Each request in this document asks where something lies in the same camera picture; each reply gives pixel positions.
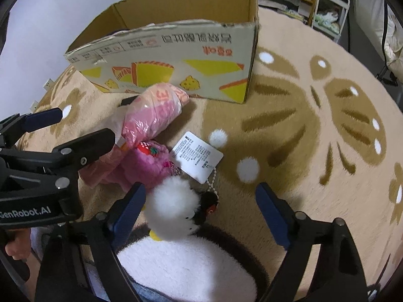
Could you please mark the small black plush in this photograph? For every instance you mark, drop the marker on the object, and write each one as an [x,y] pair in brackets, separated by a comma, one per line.
[207,206]

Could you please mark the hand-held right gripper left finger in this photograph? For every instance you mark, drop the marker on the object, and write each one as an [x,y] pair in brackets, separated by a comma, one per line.
[127,214]

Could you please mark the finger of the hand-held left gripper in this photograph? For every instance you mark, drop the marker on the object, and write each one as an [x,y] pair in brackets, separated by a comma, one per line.
[88,144]
[41,118]

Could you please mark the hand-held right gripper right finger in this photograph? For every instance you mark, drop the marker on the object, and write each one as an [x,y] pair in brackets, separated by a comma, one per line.
[274,217]

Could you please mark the printed cardboard box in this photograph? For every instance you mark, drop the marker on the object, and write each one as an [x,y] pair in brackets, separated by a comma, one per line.
[204,50]

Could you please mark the white duvet on chair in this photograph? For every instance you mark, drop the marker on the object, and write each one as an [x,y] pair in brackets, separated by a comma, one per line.
[371,12]

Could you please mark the white wall outlet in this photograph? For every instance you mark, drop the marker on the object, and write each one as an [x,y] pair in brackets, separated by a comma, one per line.
[47,83]
[34,105]

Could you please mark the white hang tag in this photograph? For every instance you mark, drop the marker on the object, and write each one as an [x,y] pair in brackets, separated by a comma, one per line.
[196,155]

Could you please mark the black and white plush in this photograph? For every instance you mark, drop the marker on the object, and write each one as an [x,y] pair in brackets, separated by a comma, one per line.
[185,267]

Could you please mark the pink strawberry plush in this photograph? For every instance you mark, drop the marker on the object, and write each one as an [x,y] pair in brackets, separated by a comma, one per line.
[144,166]

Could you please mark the white storage cart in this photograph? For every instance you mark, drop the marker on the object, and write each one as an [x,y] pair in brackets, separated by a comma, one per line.
[329,22]

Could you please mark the stacks of books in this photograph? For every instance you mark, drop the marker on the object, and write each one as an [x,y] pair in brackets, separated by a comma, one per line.
[277,1]

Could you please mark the person's left hand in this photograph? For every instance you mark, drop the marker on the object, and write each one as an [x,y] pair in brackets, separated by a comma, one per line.
[17,250]

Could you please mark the white fluffy plush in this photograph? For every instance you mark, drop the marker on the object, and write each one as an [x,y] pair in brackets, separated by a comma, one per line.
[170,204]

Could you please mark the lavender fleece cloth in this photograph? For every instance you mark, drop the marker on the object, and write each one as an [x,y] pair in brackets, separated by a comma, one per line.
[39,239]

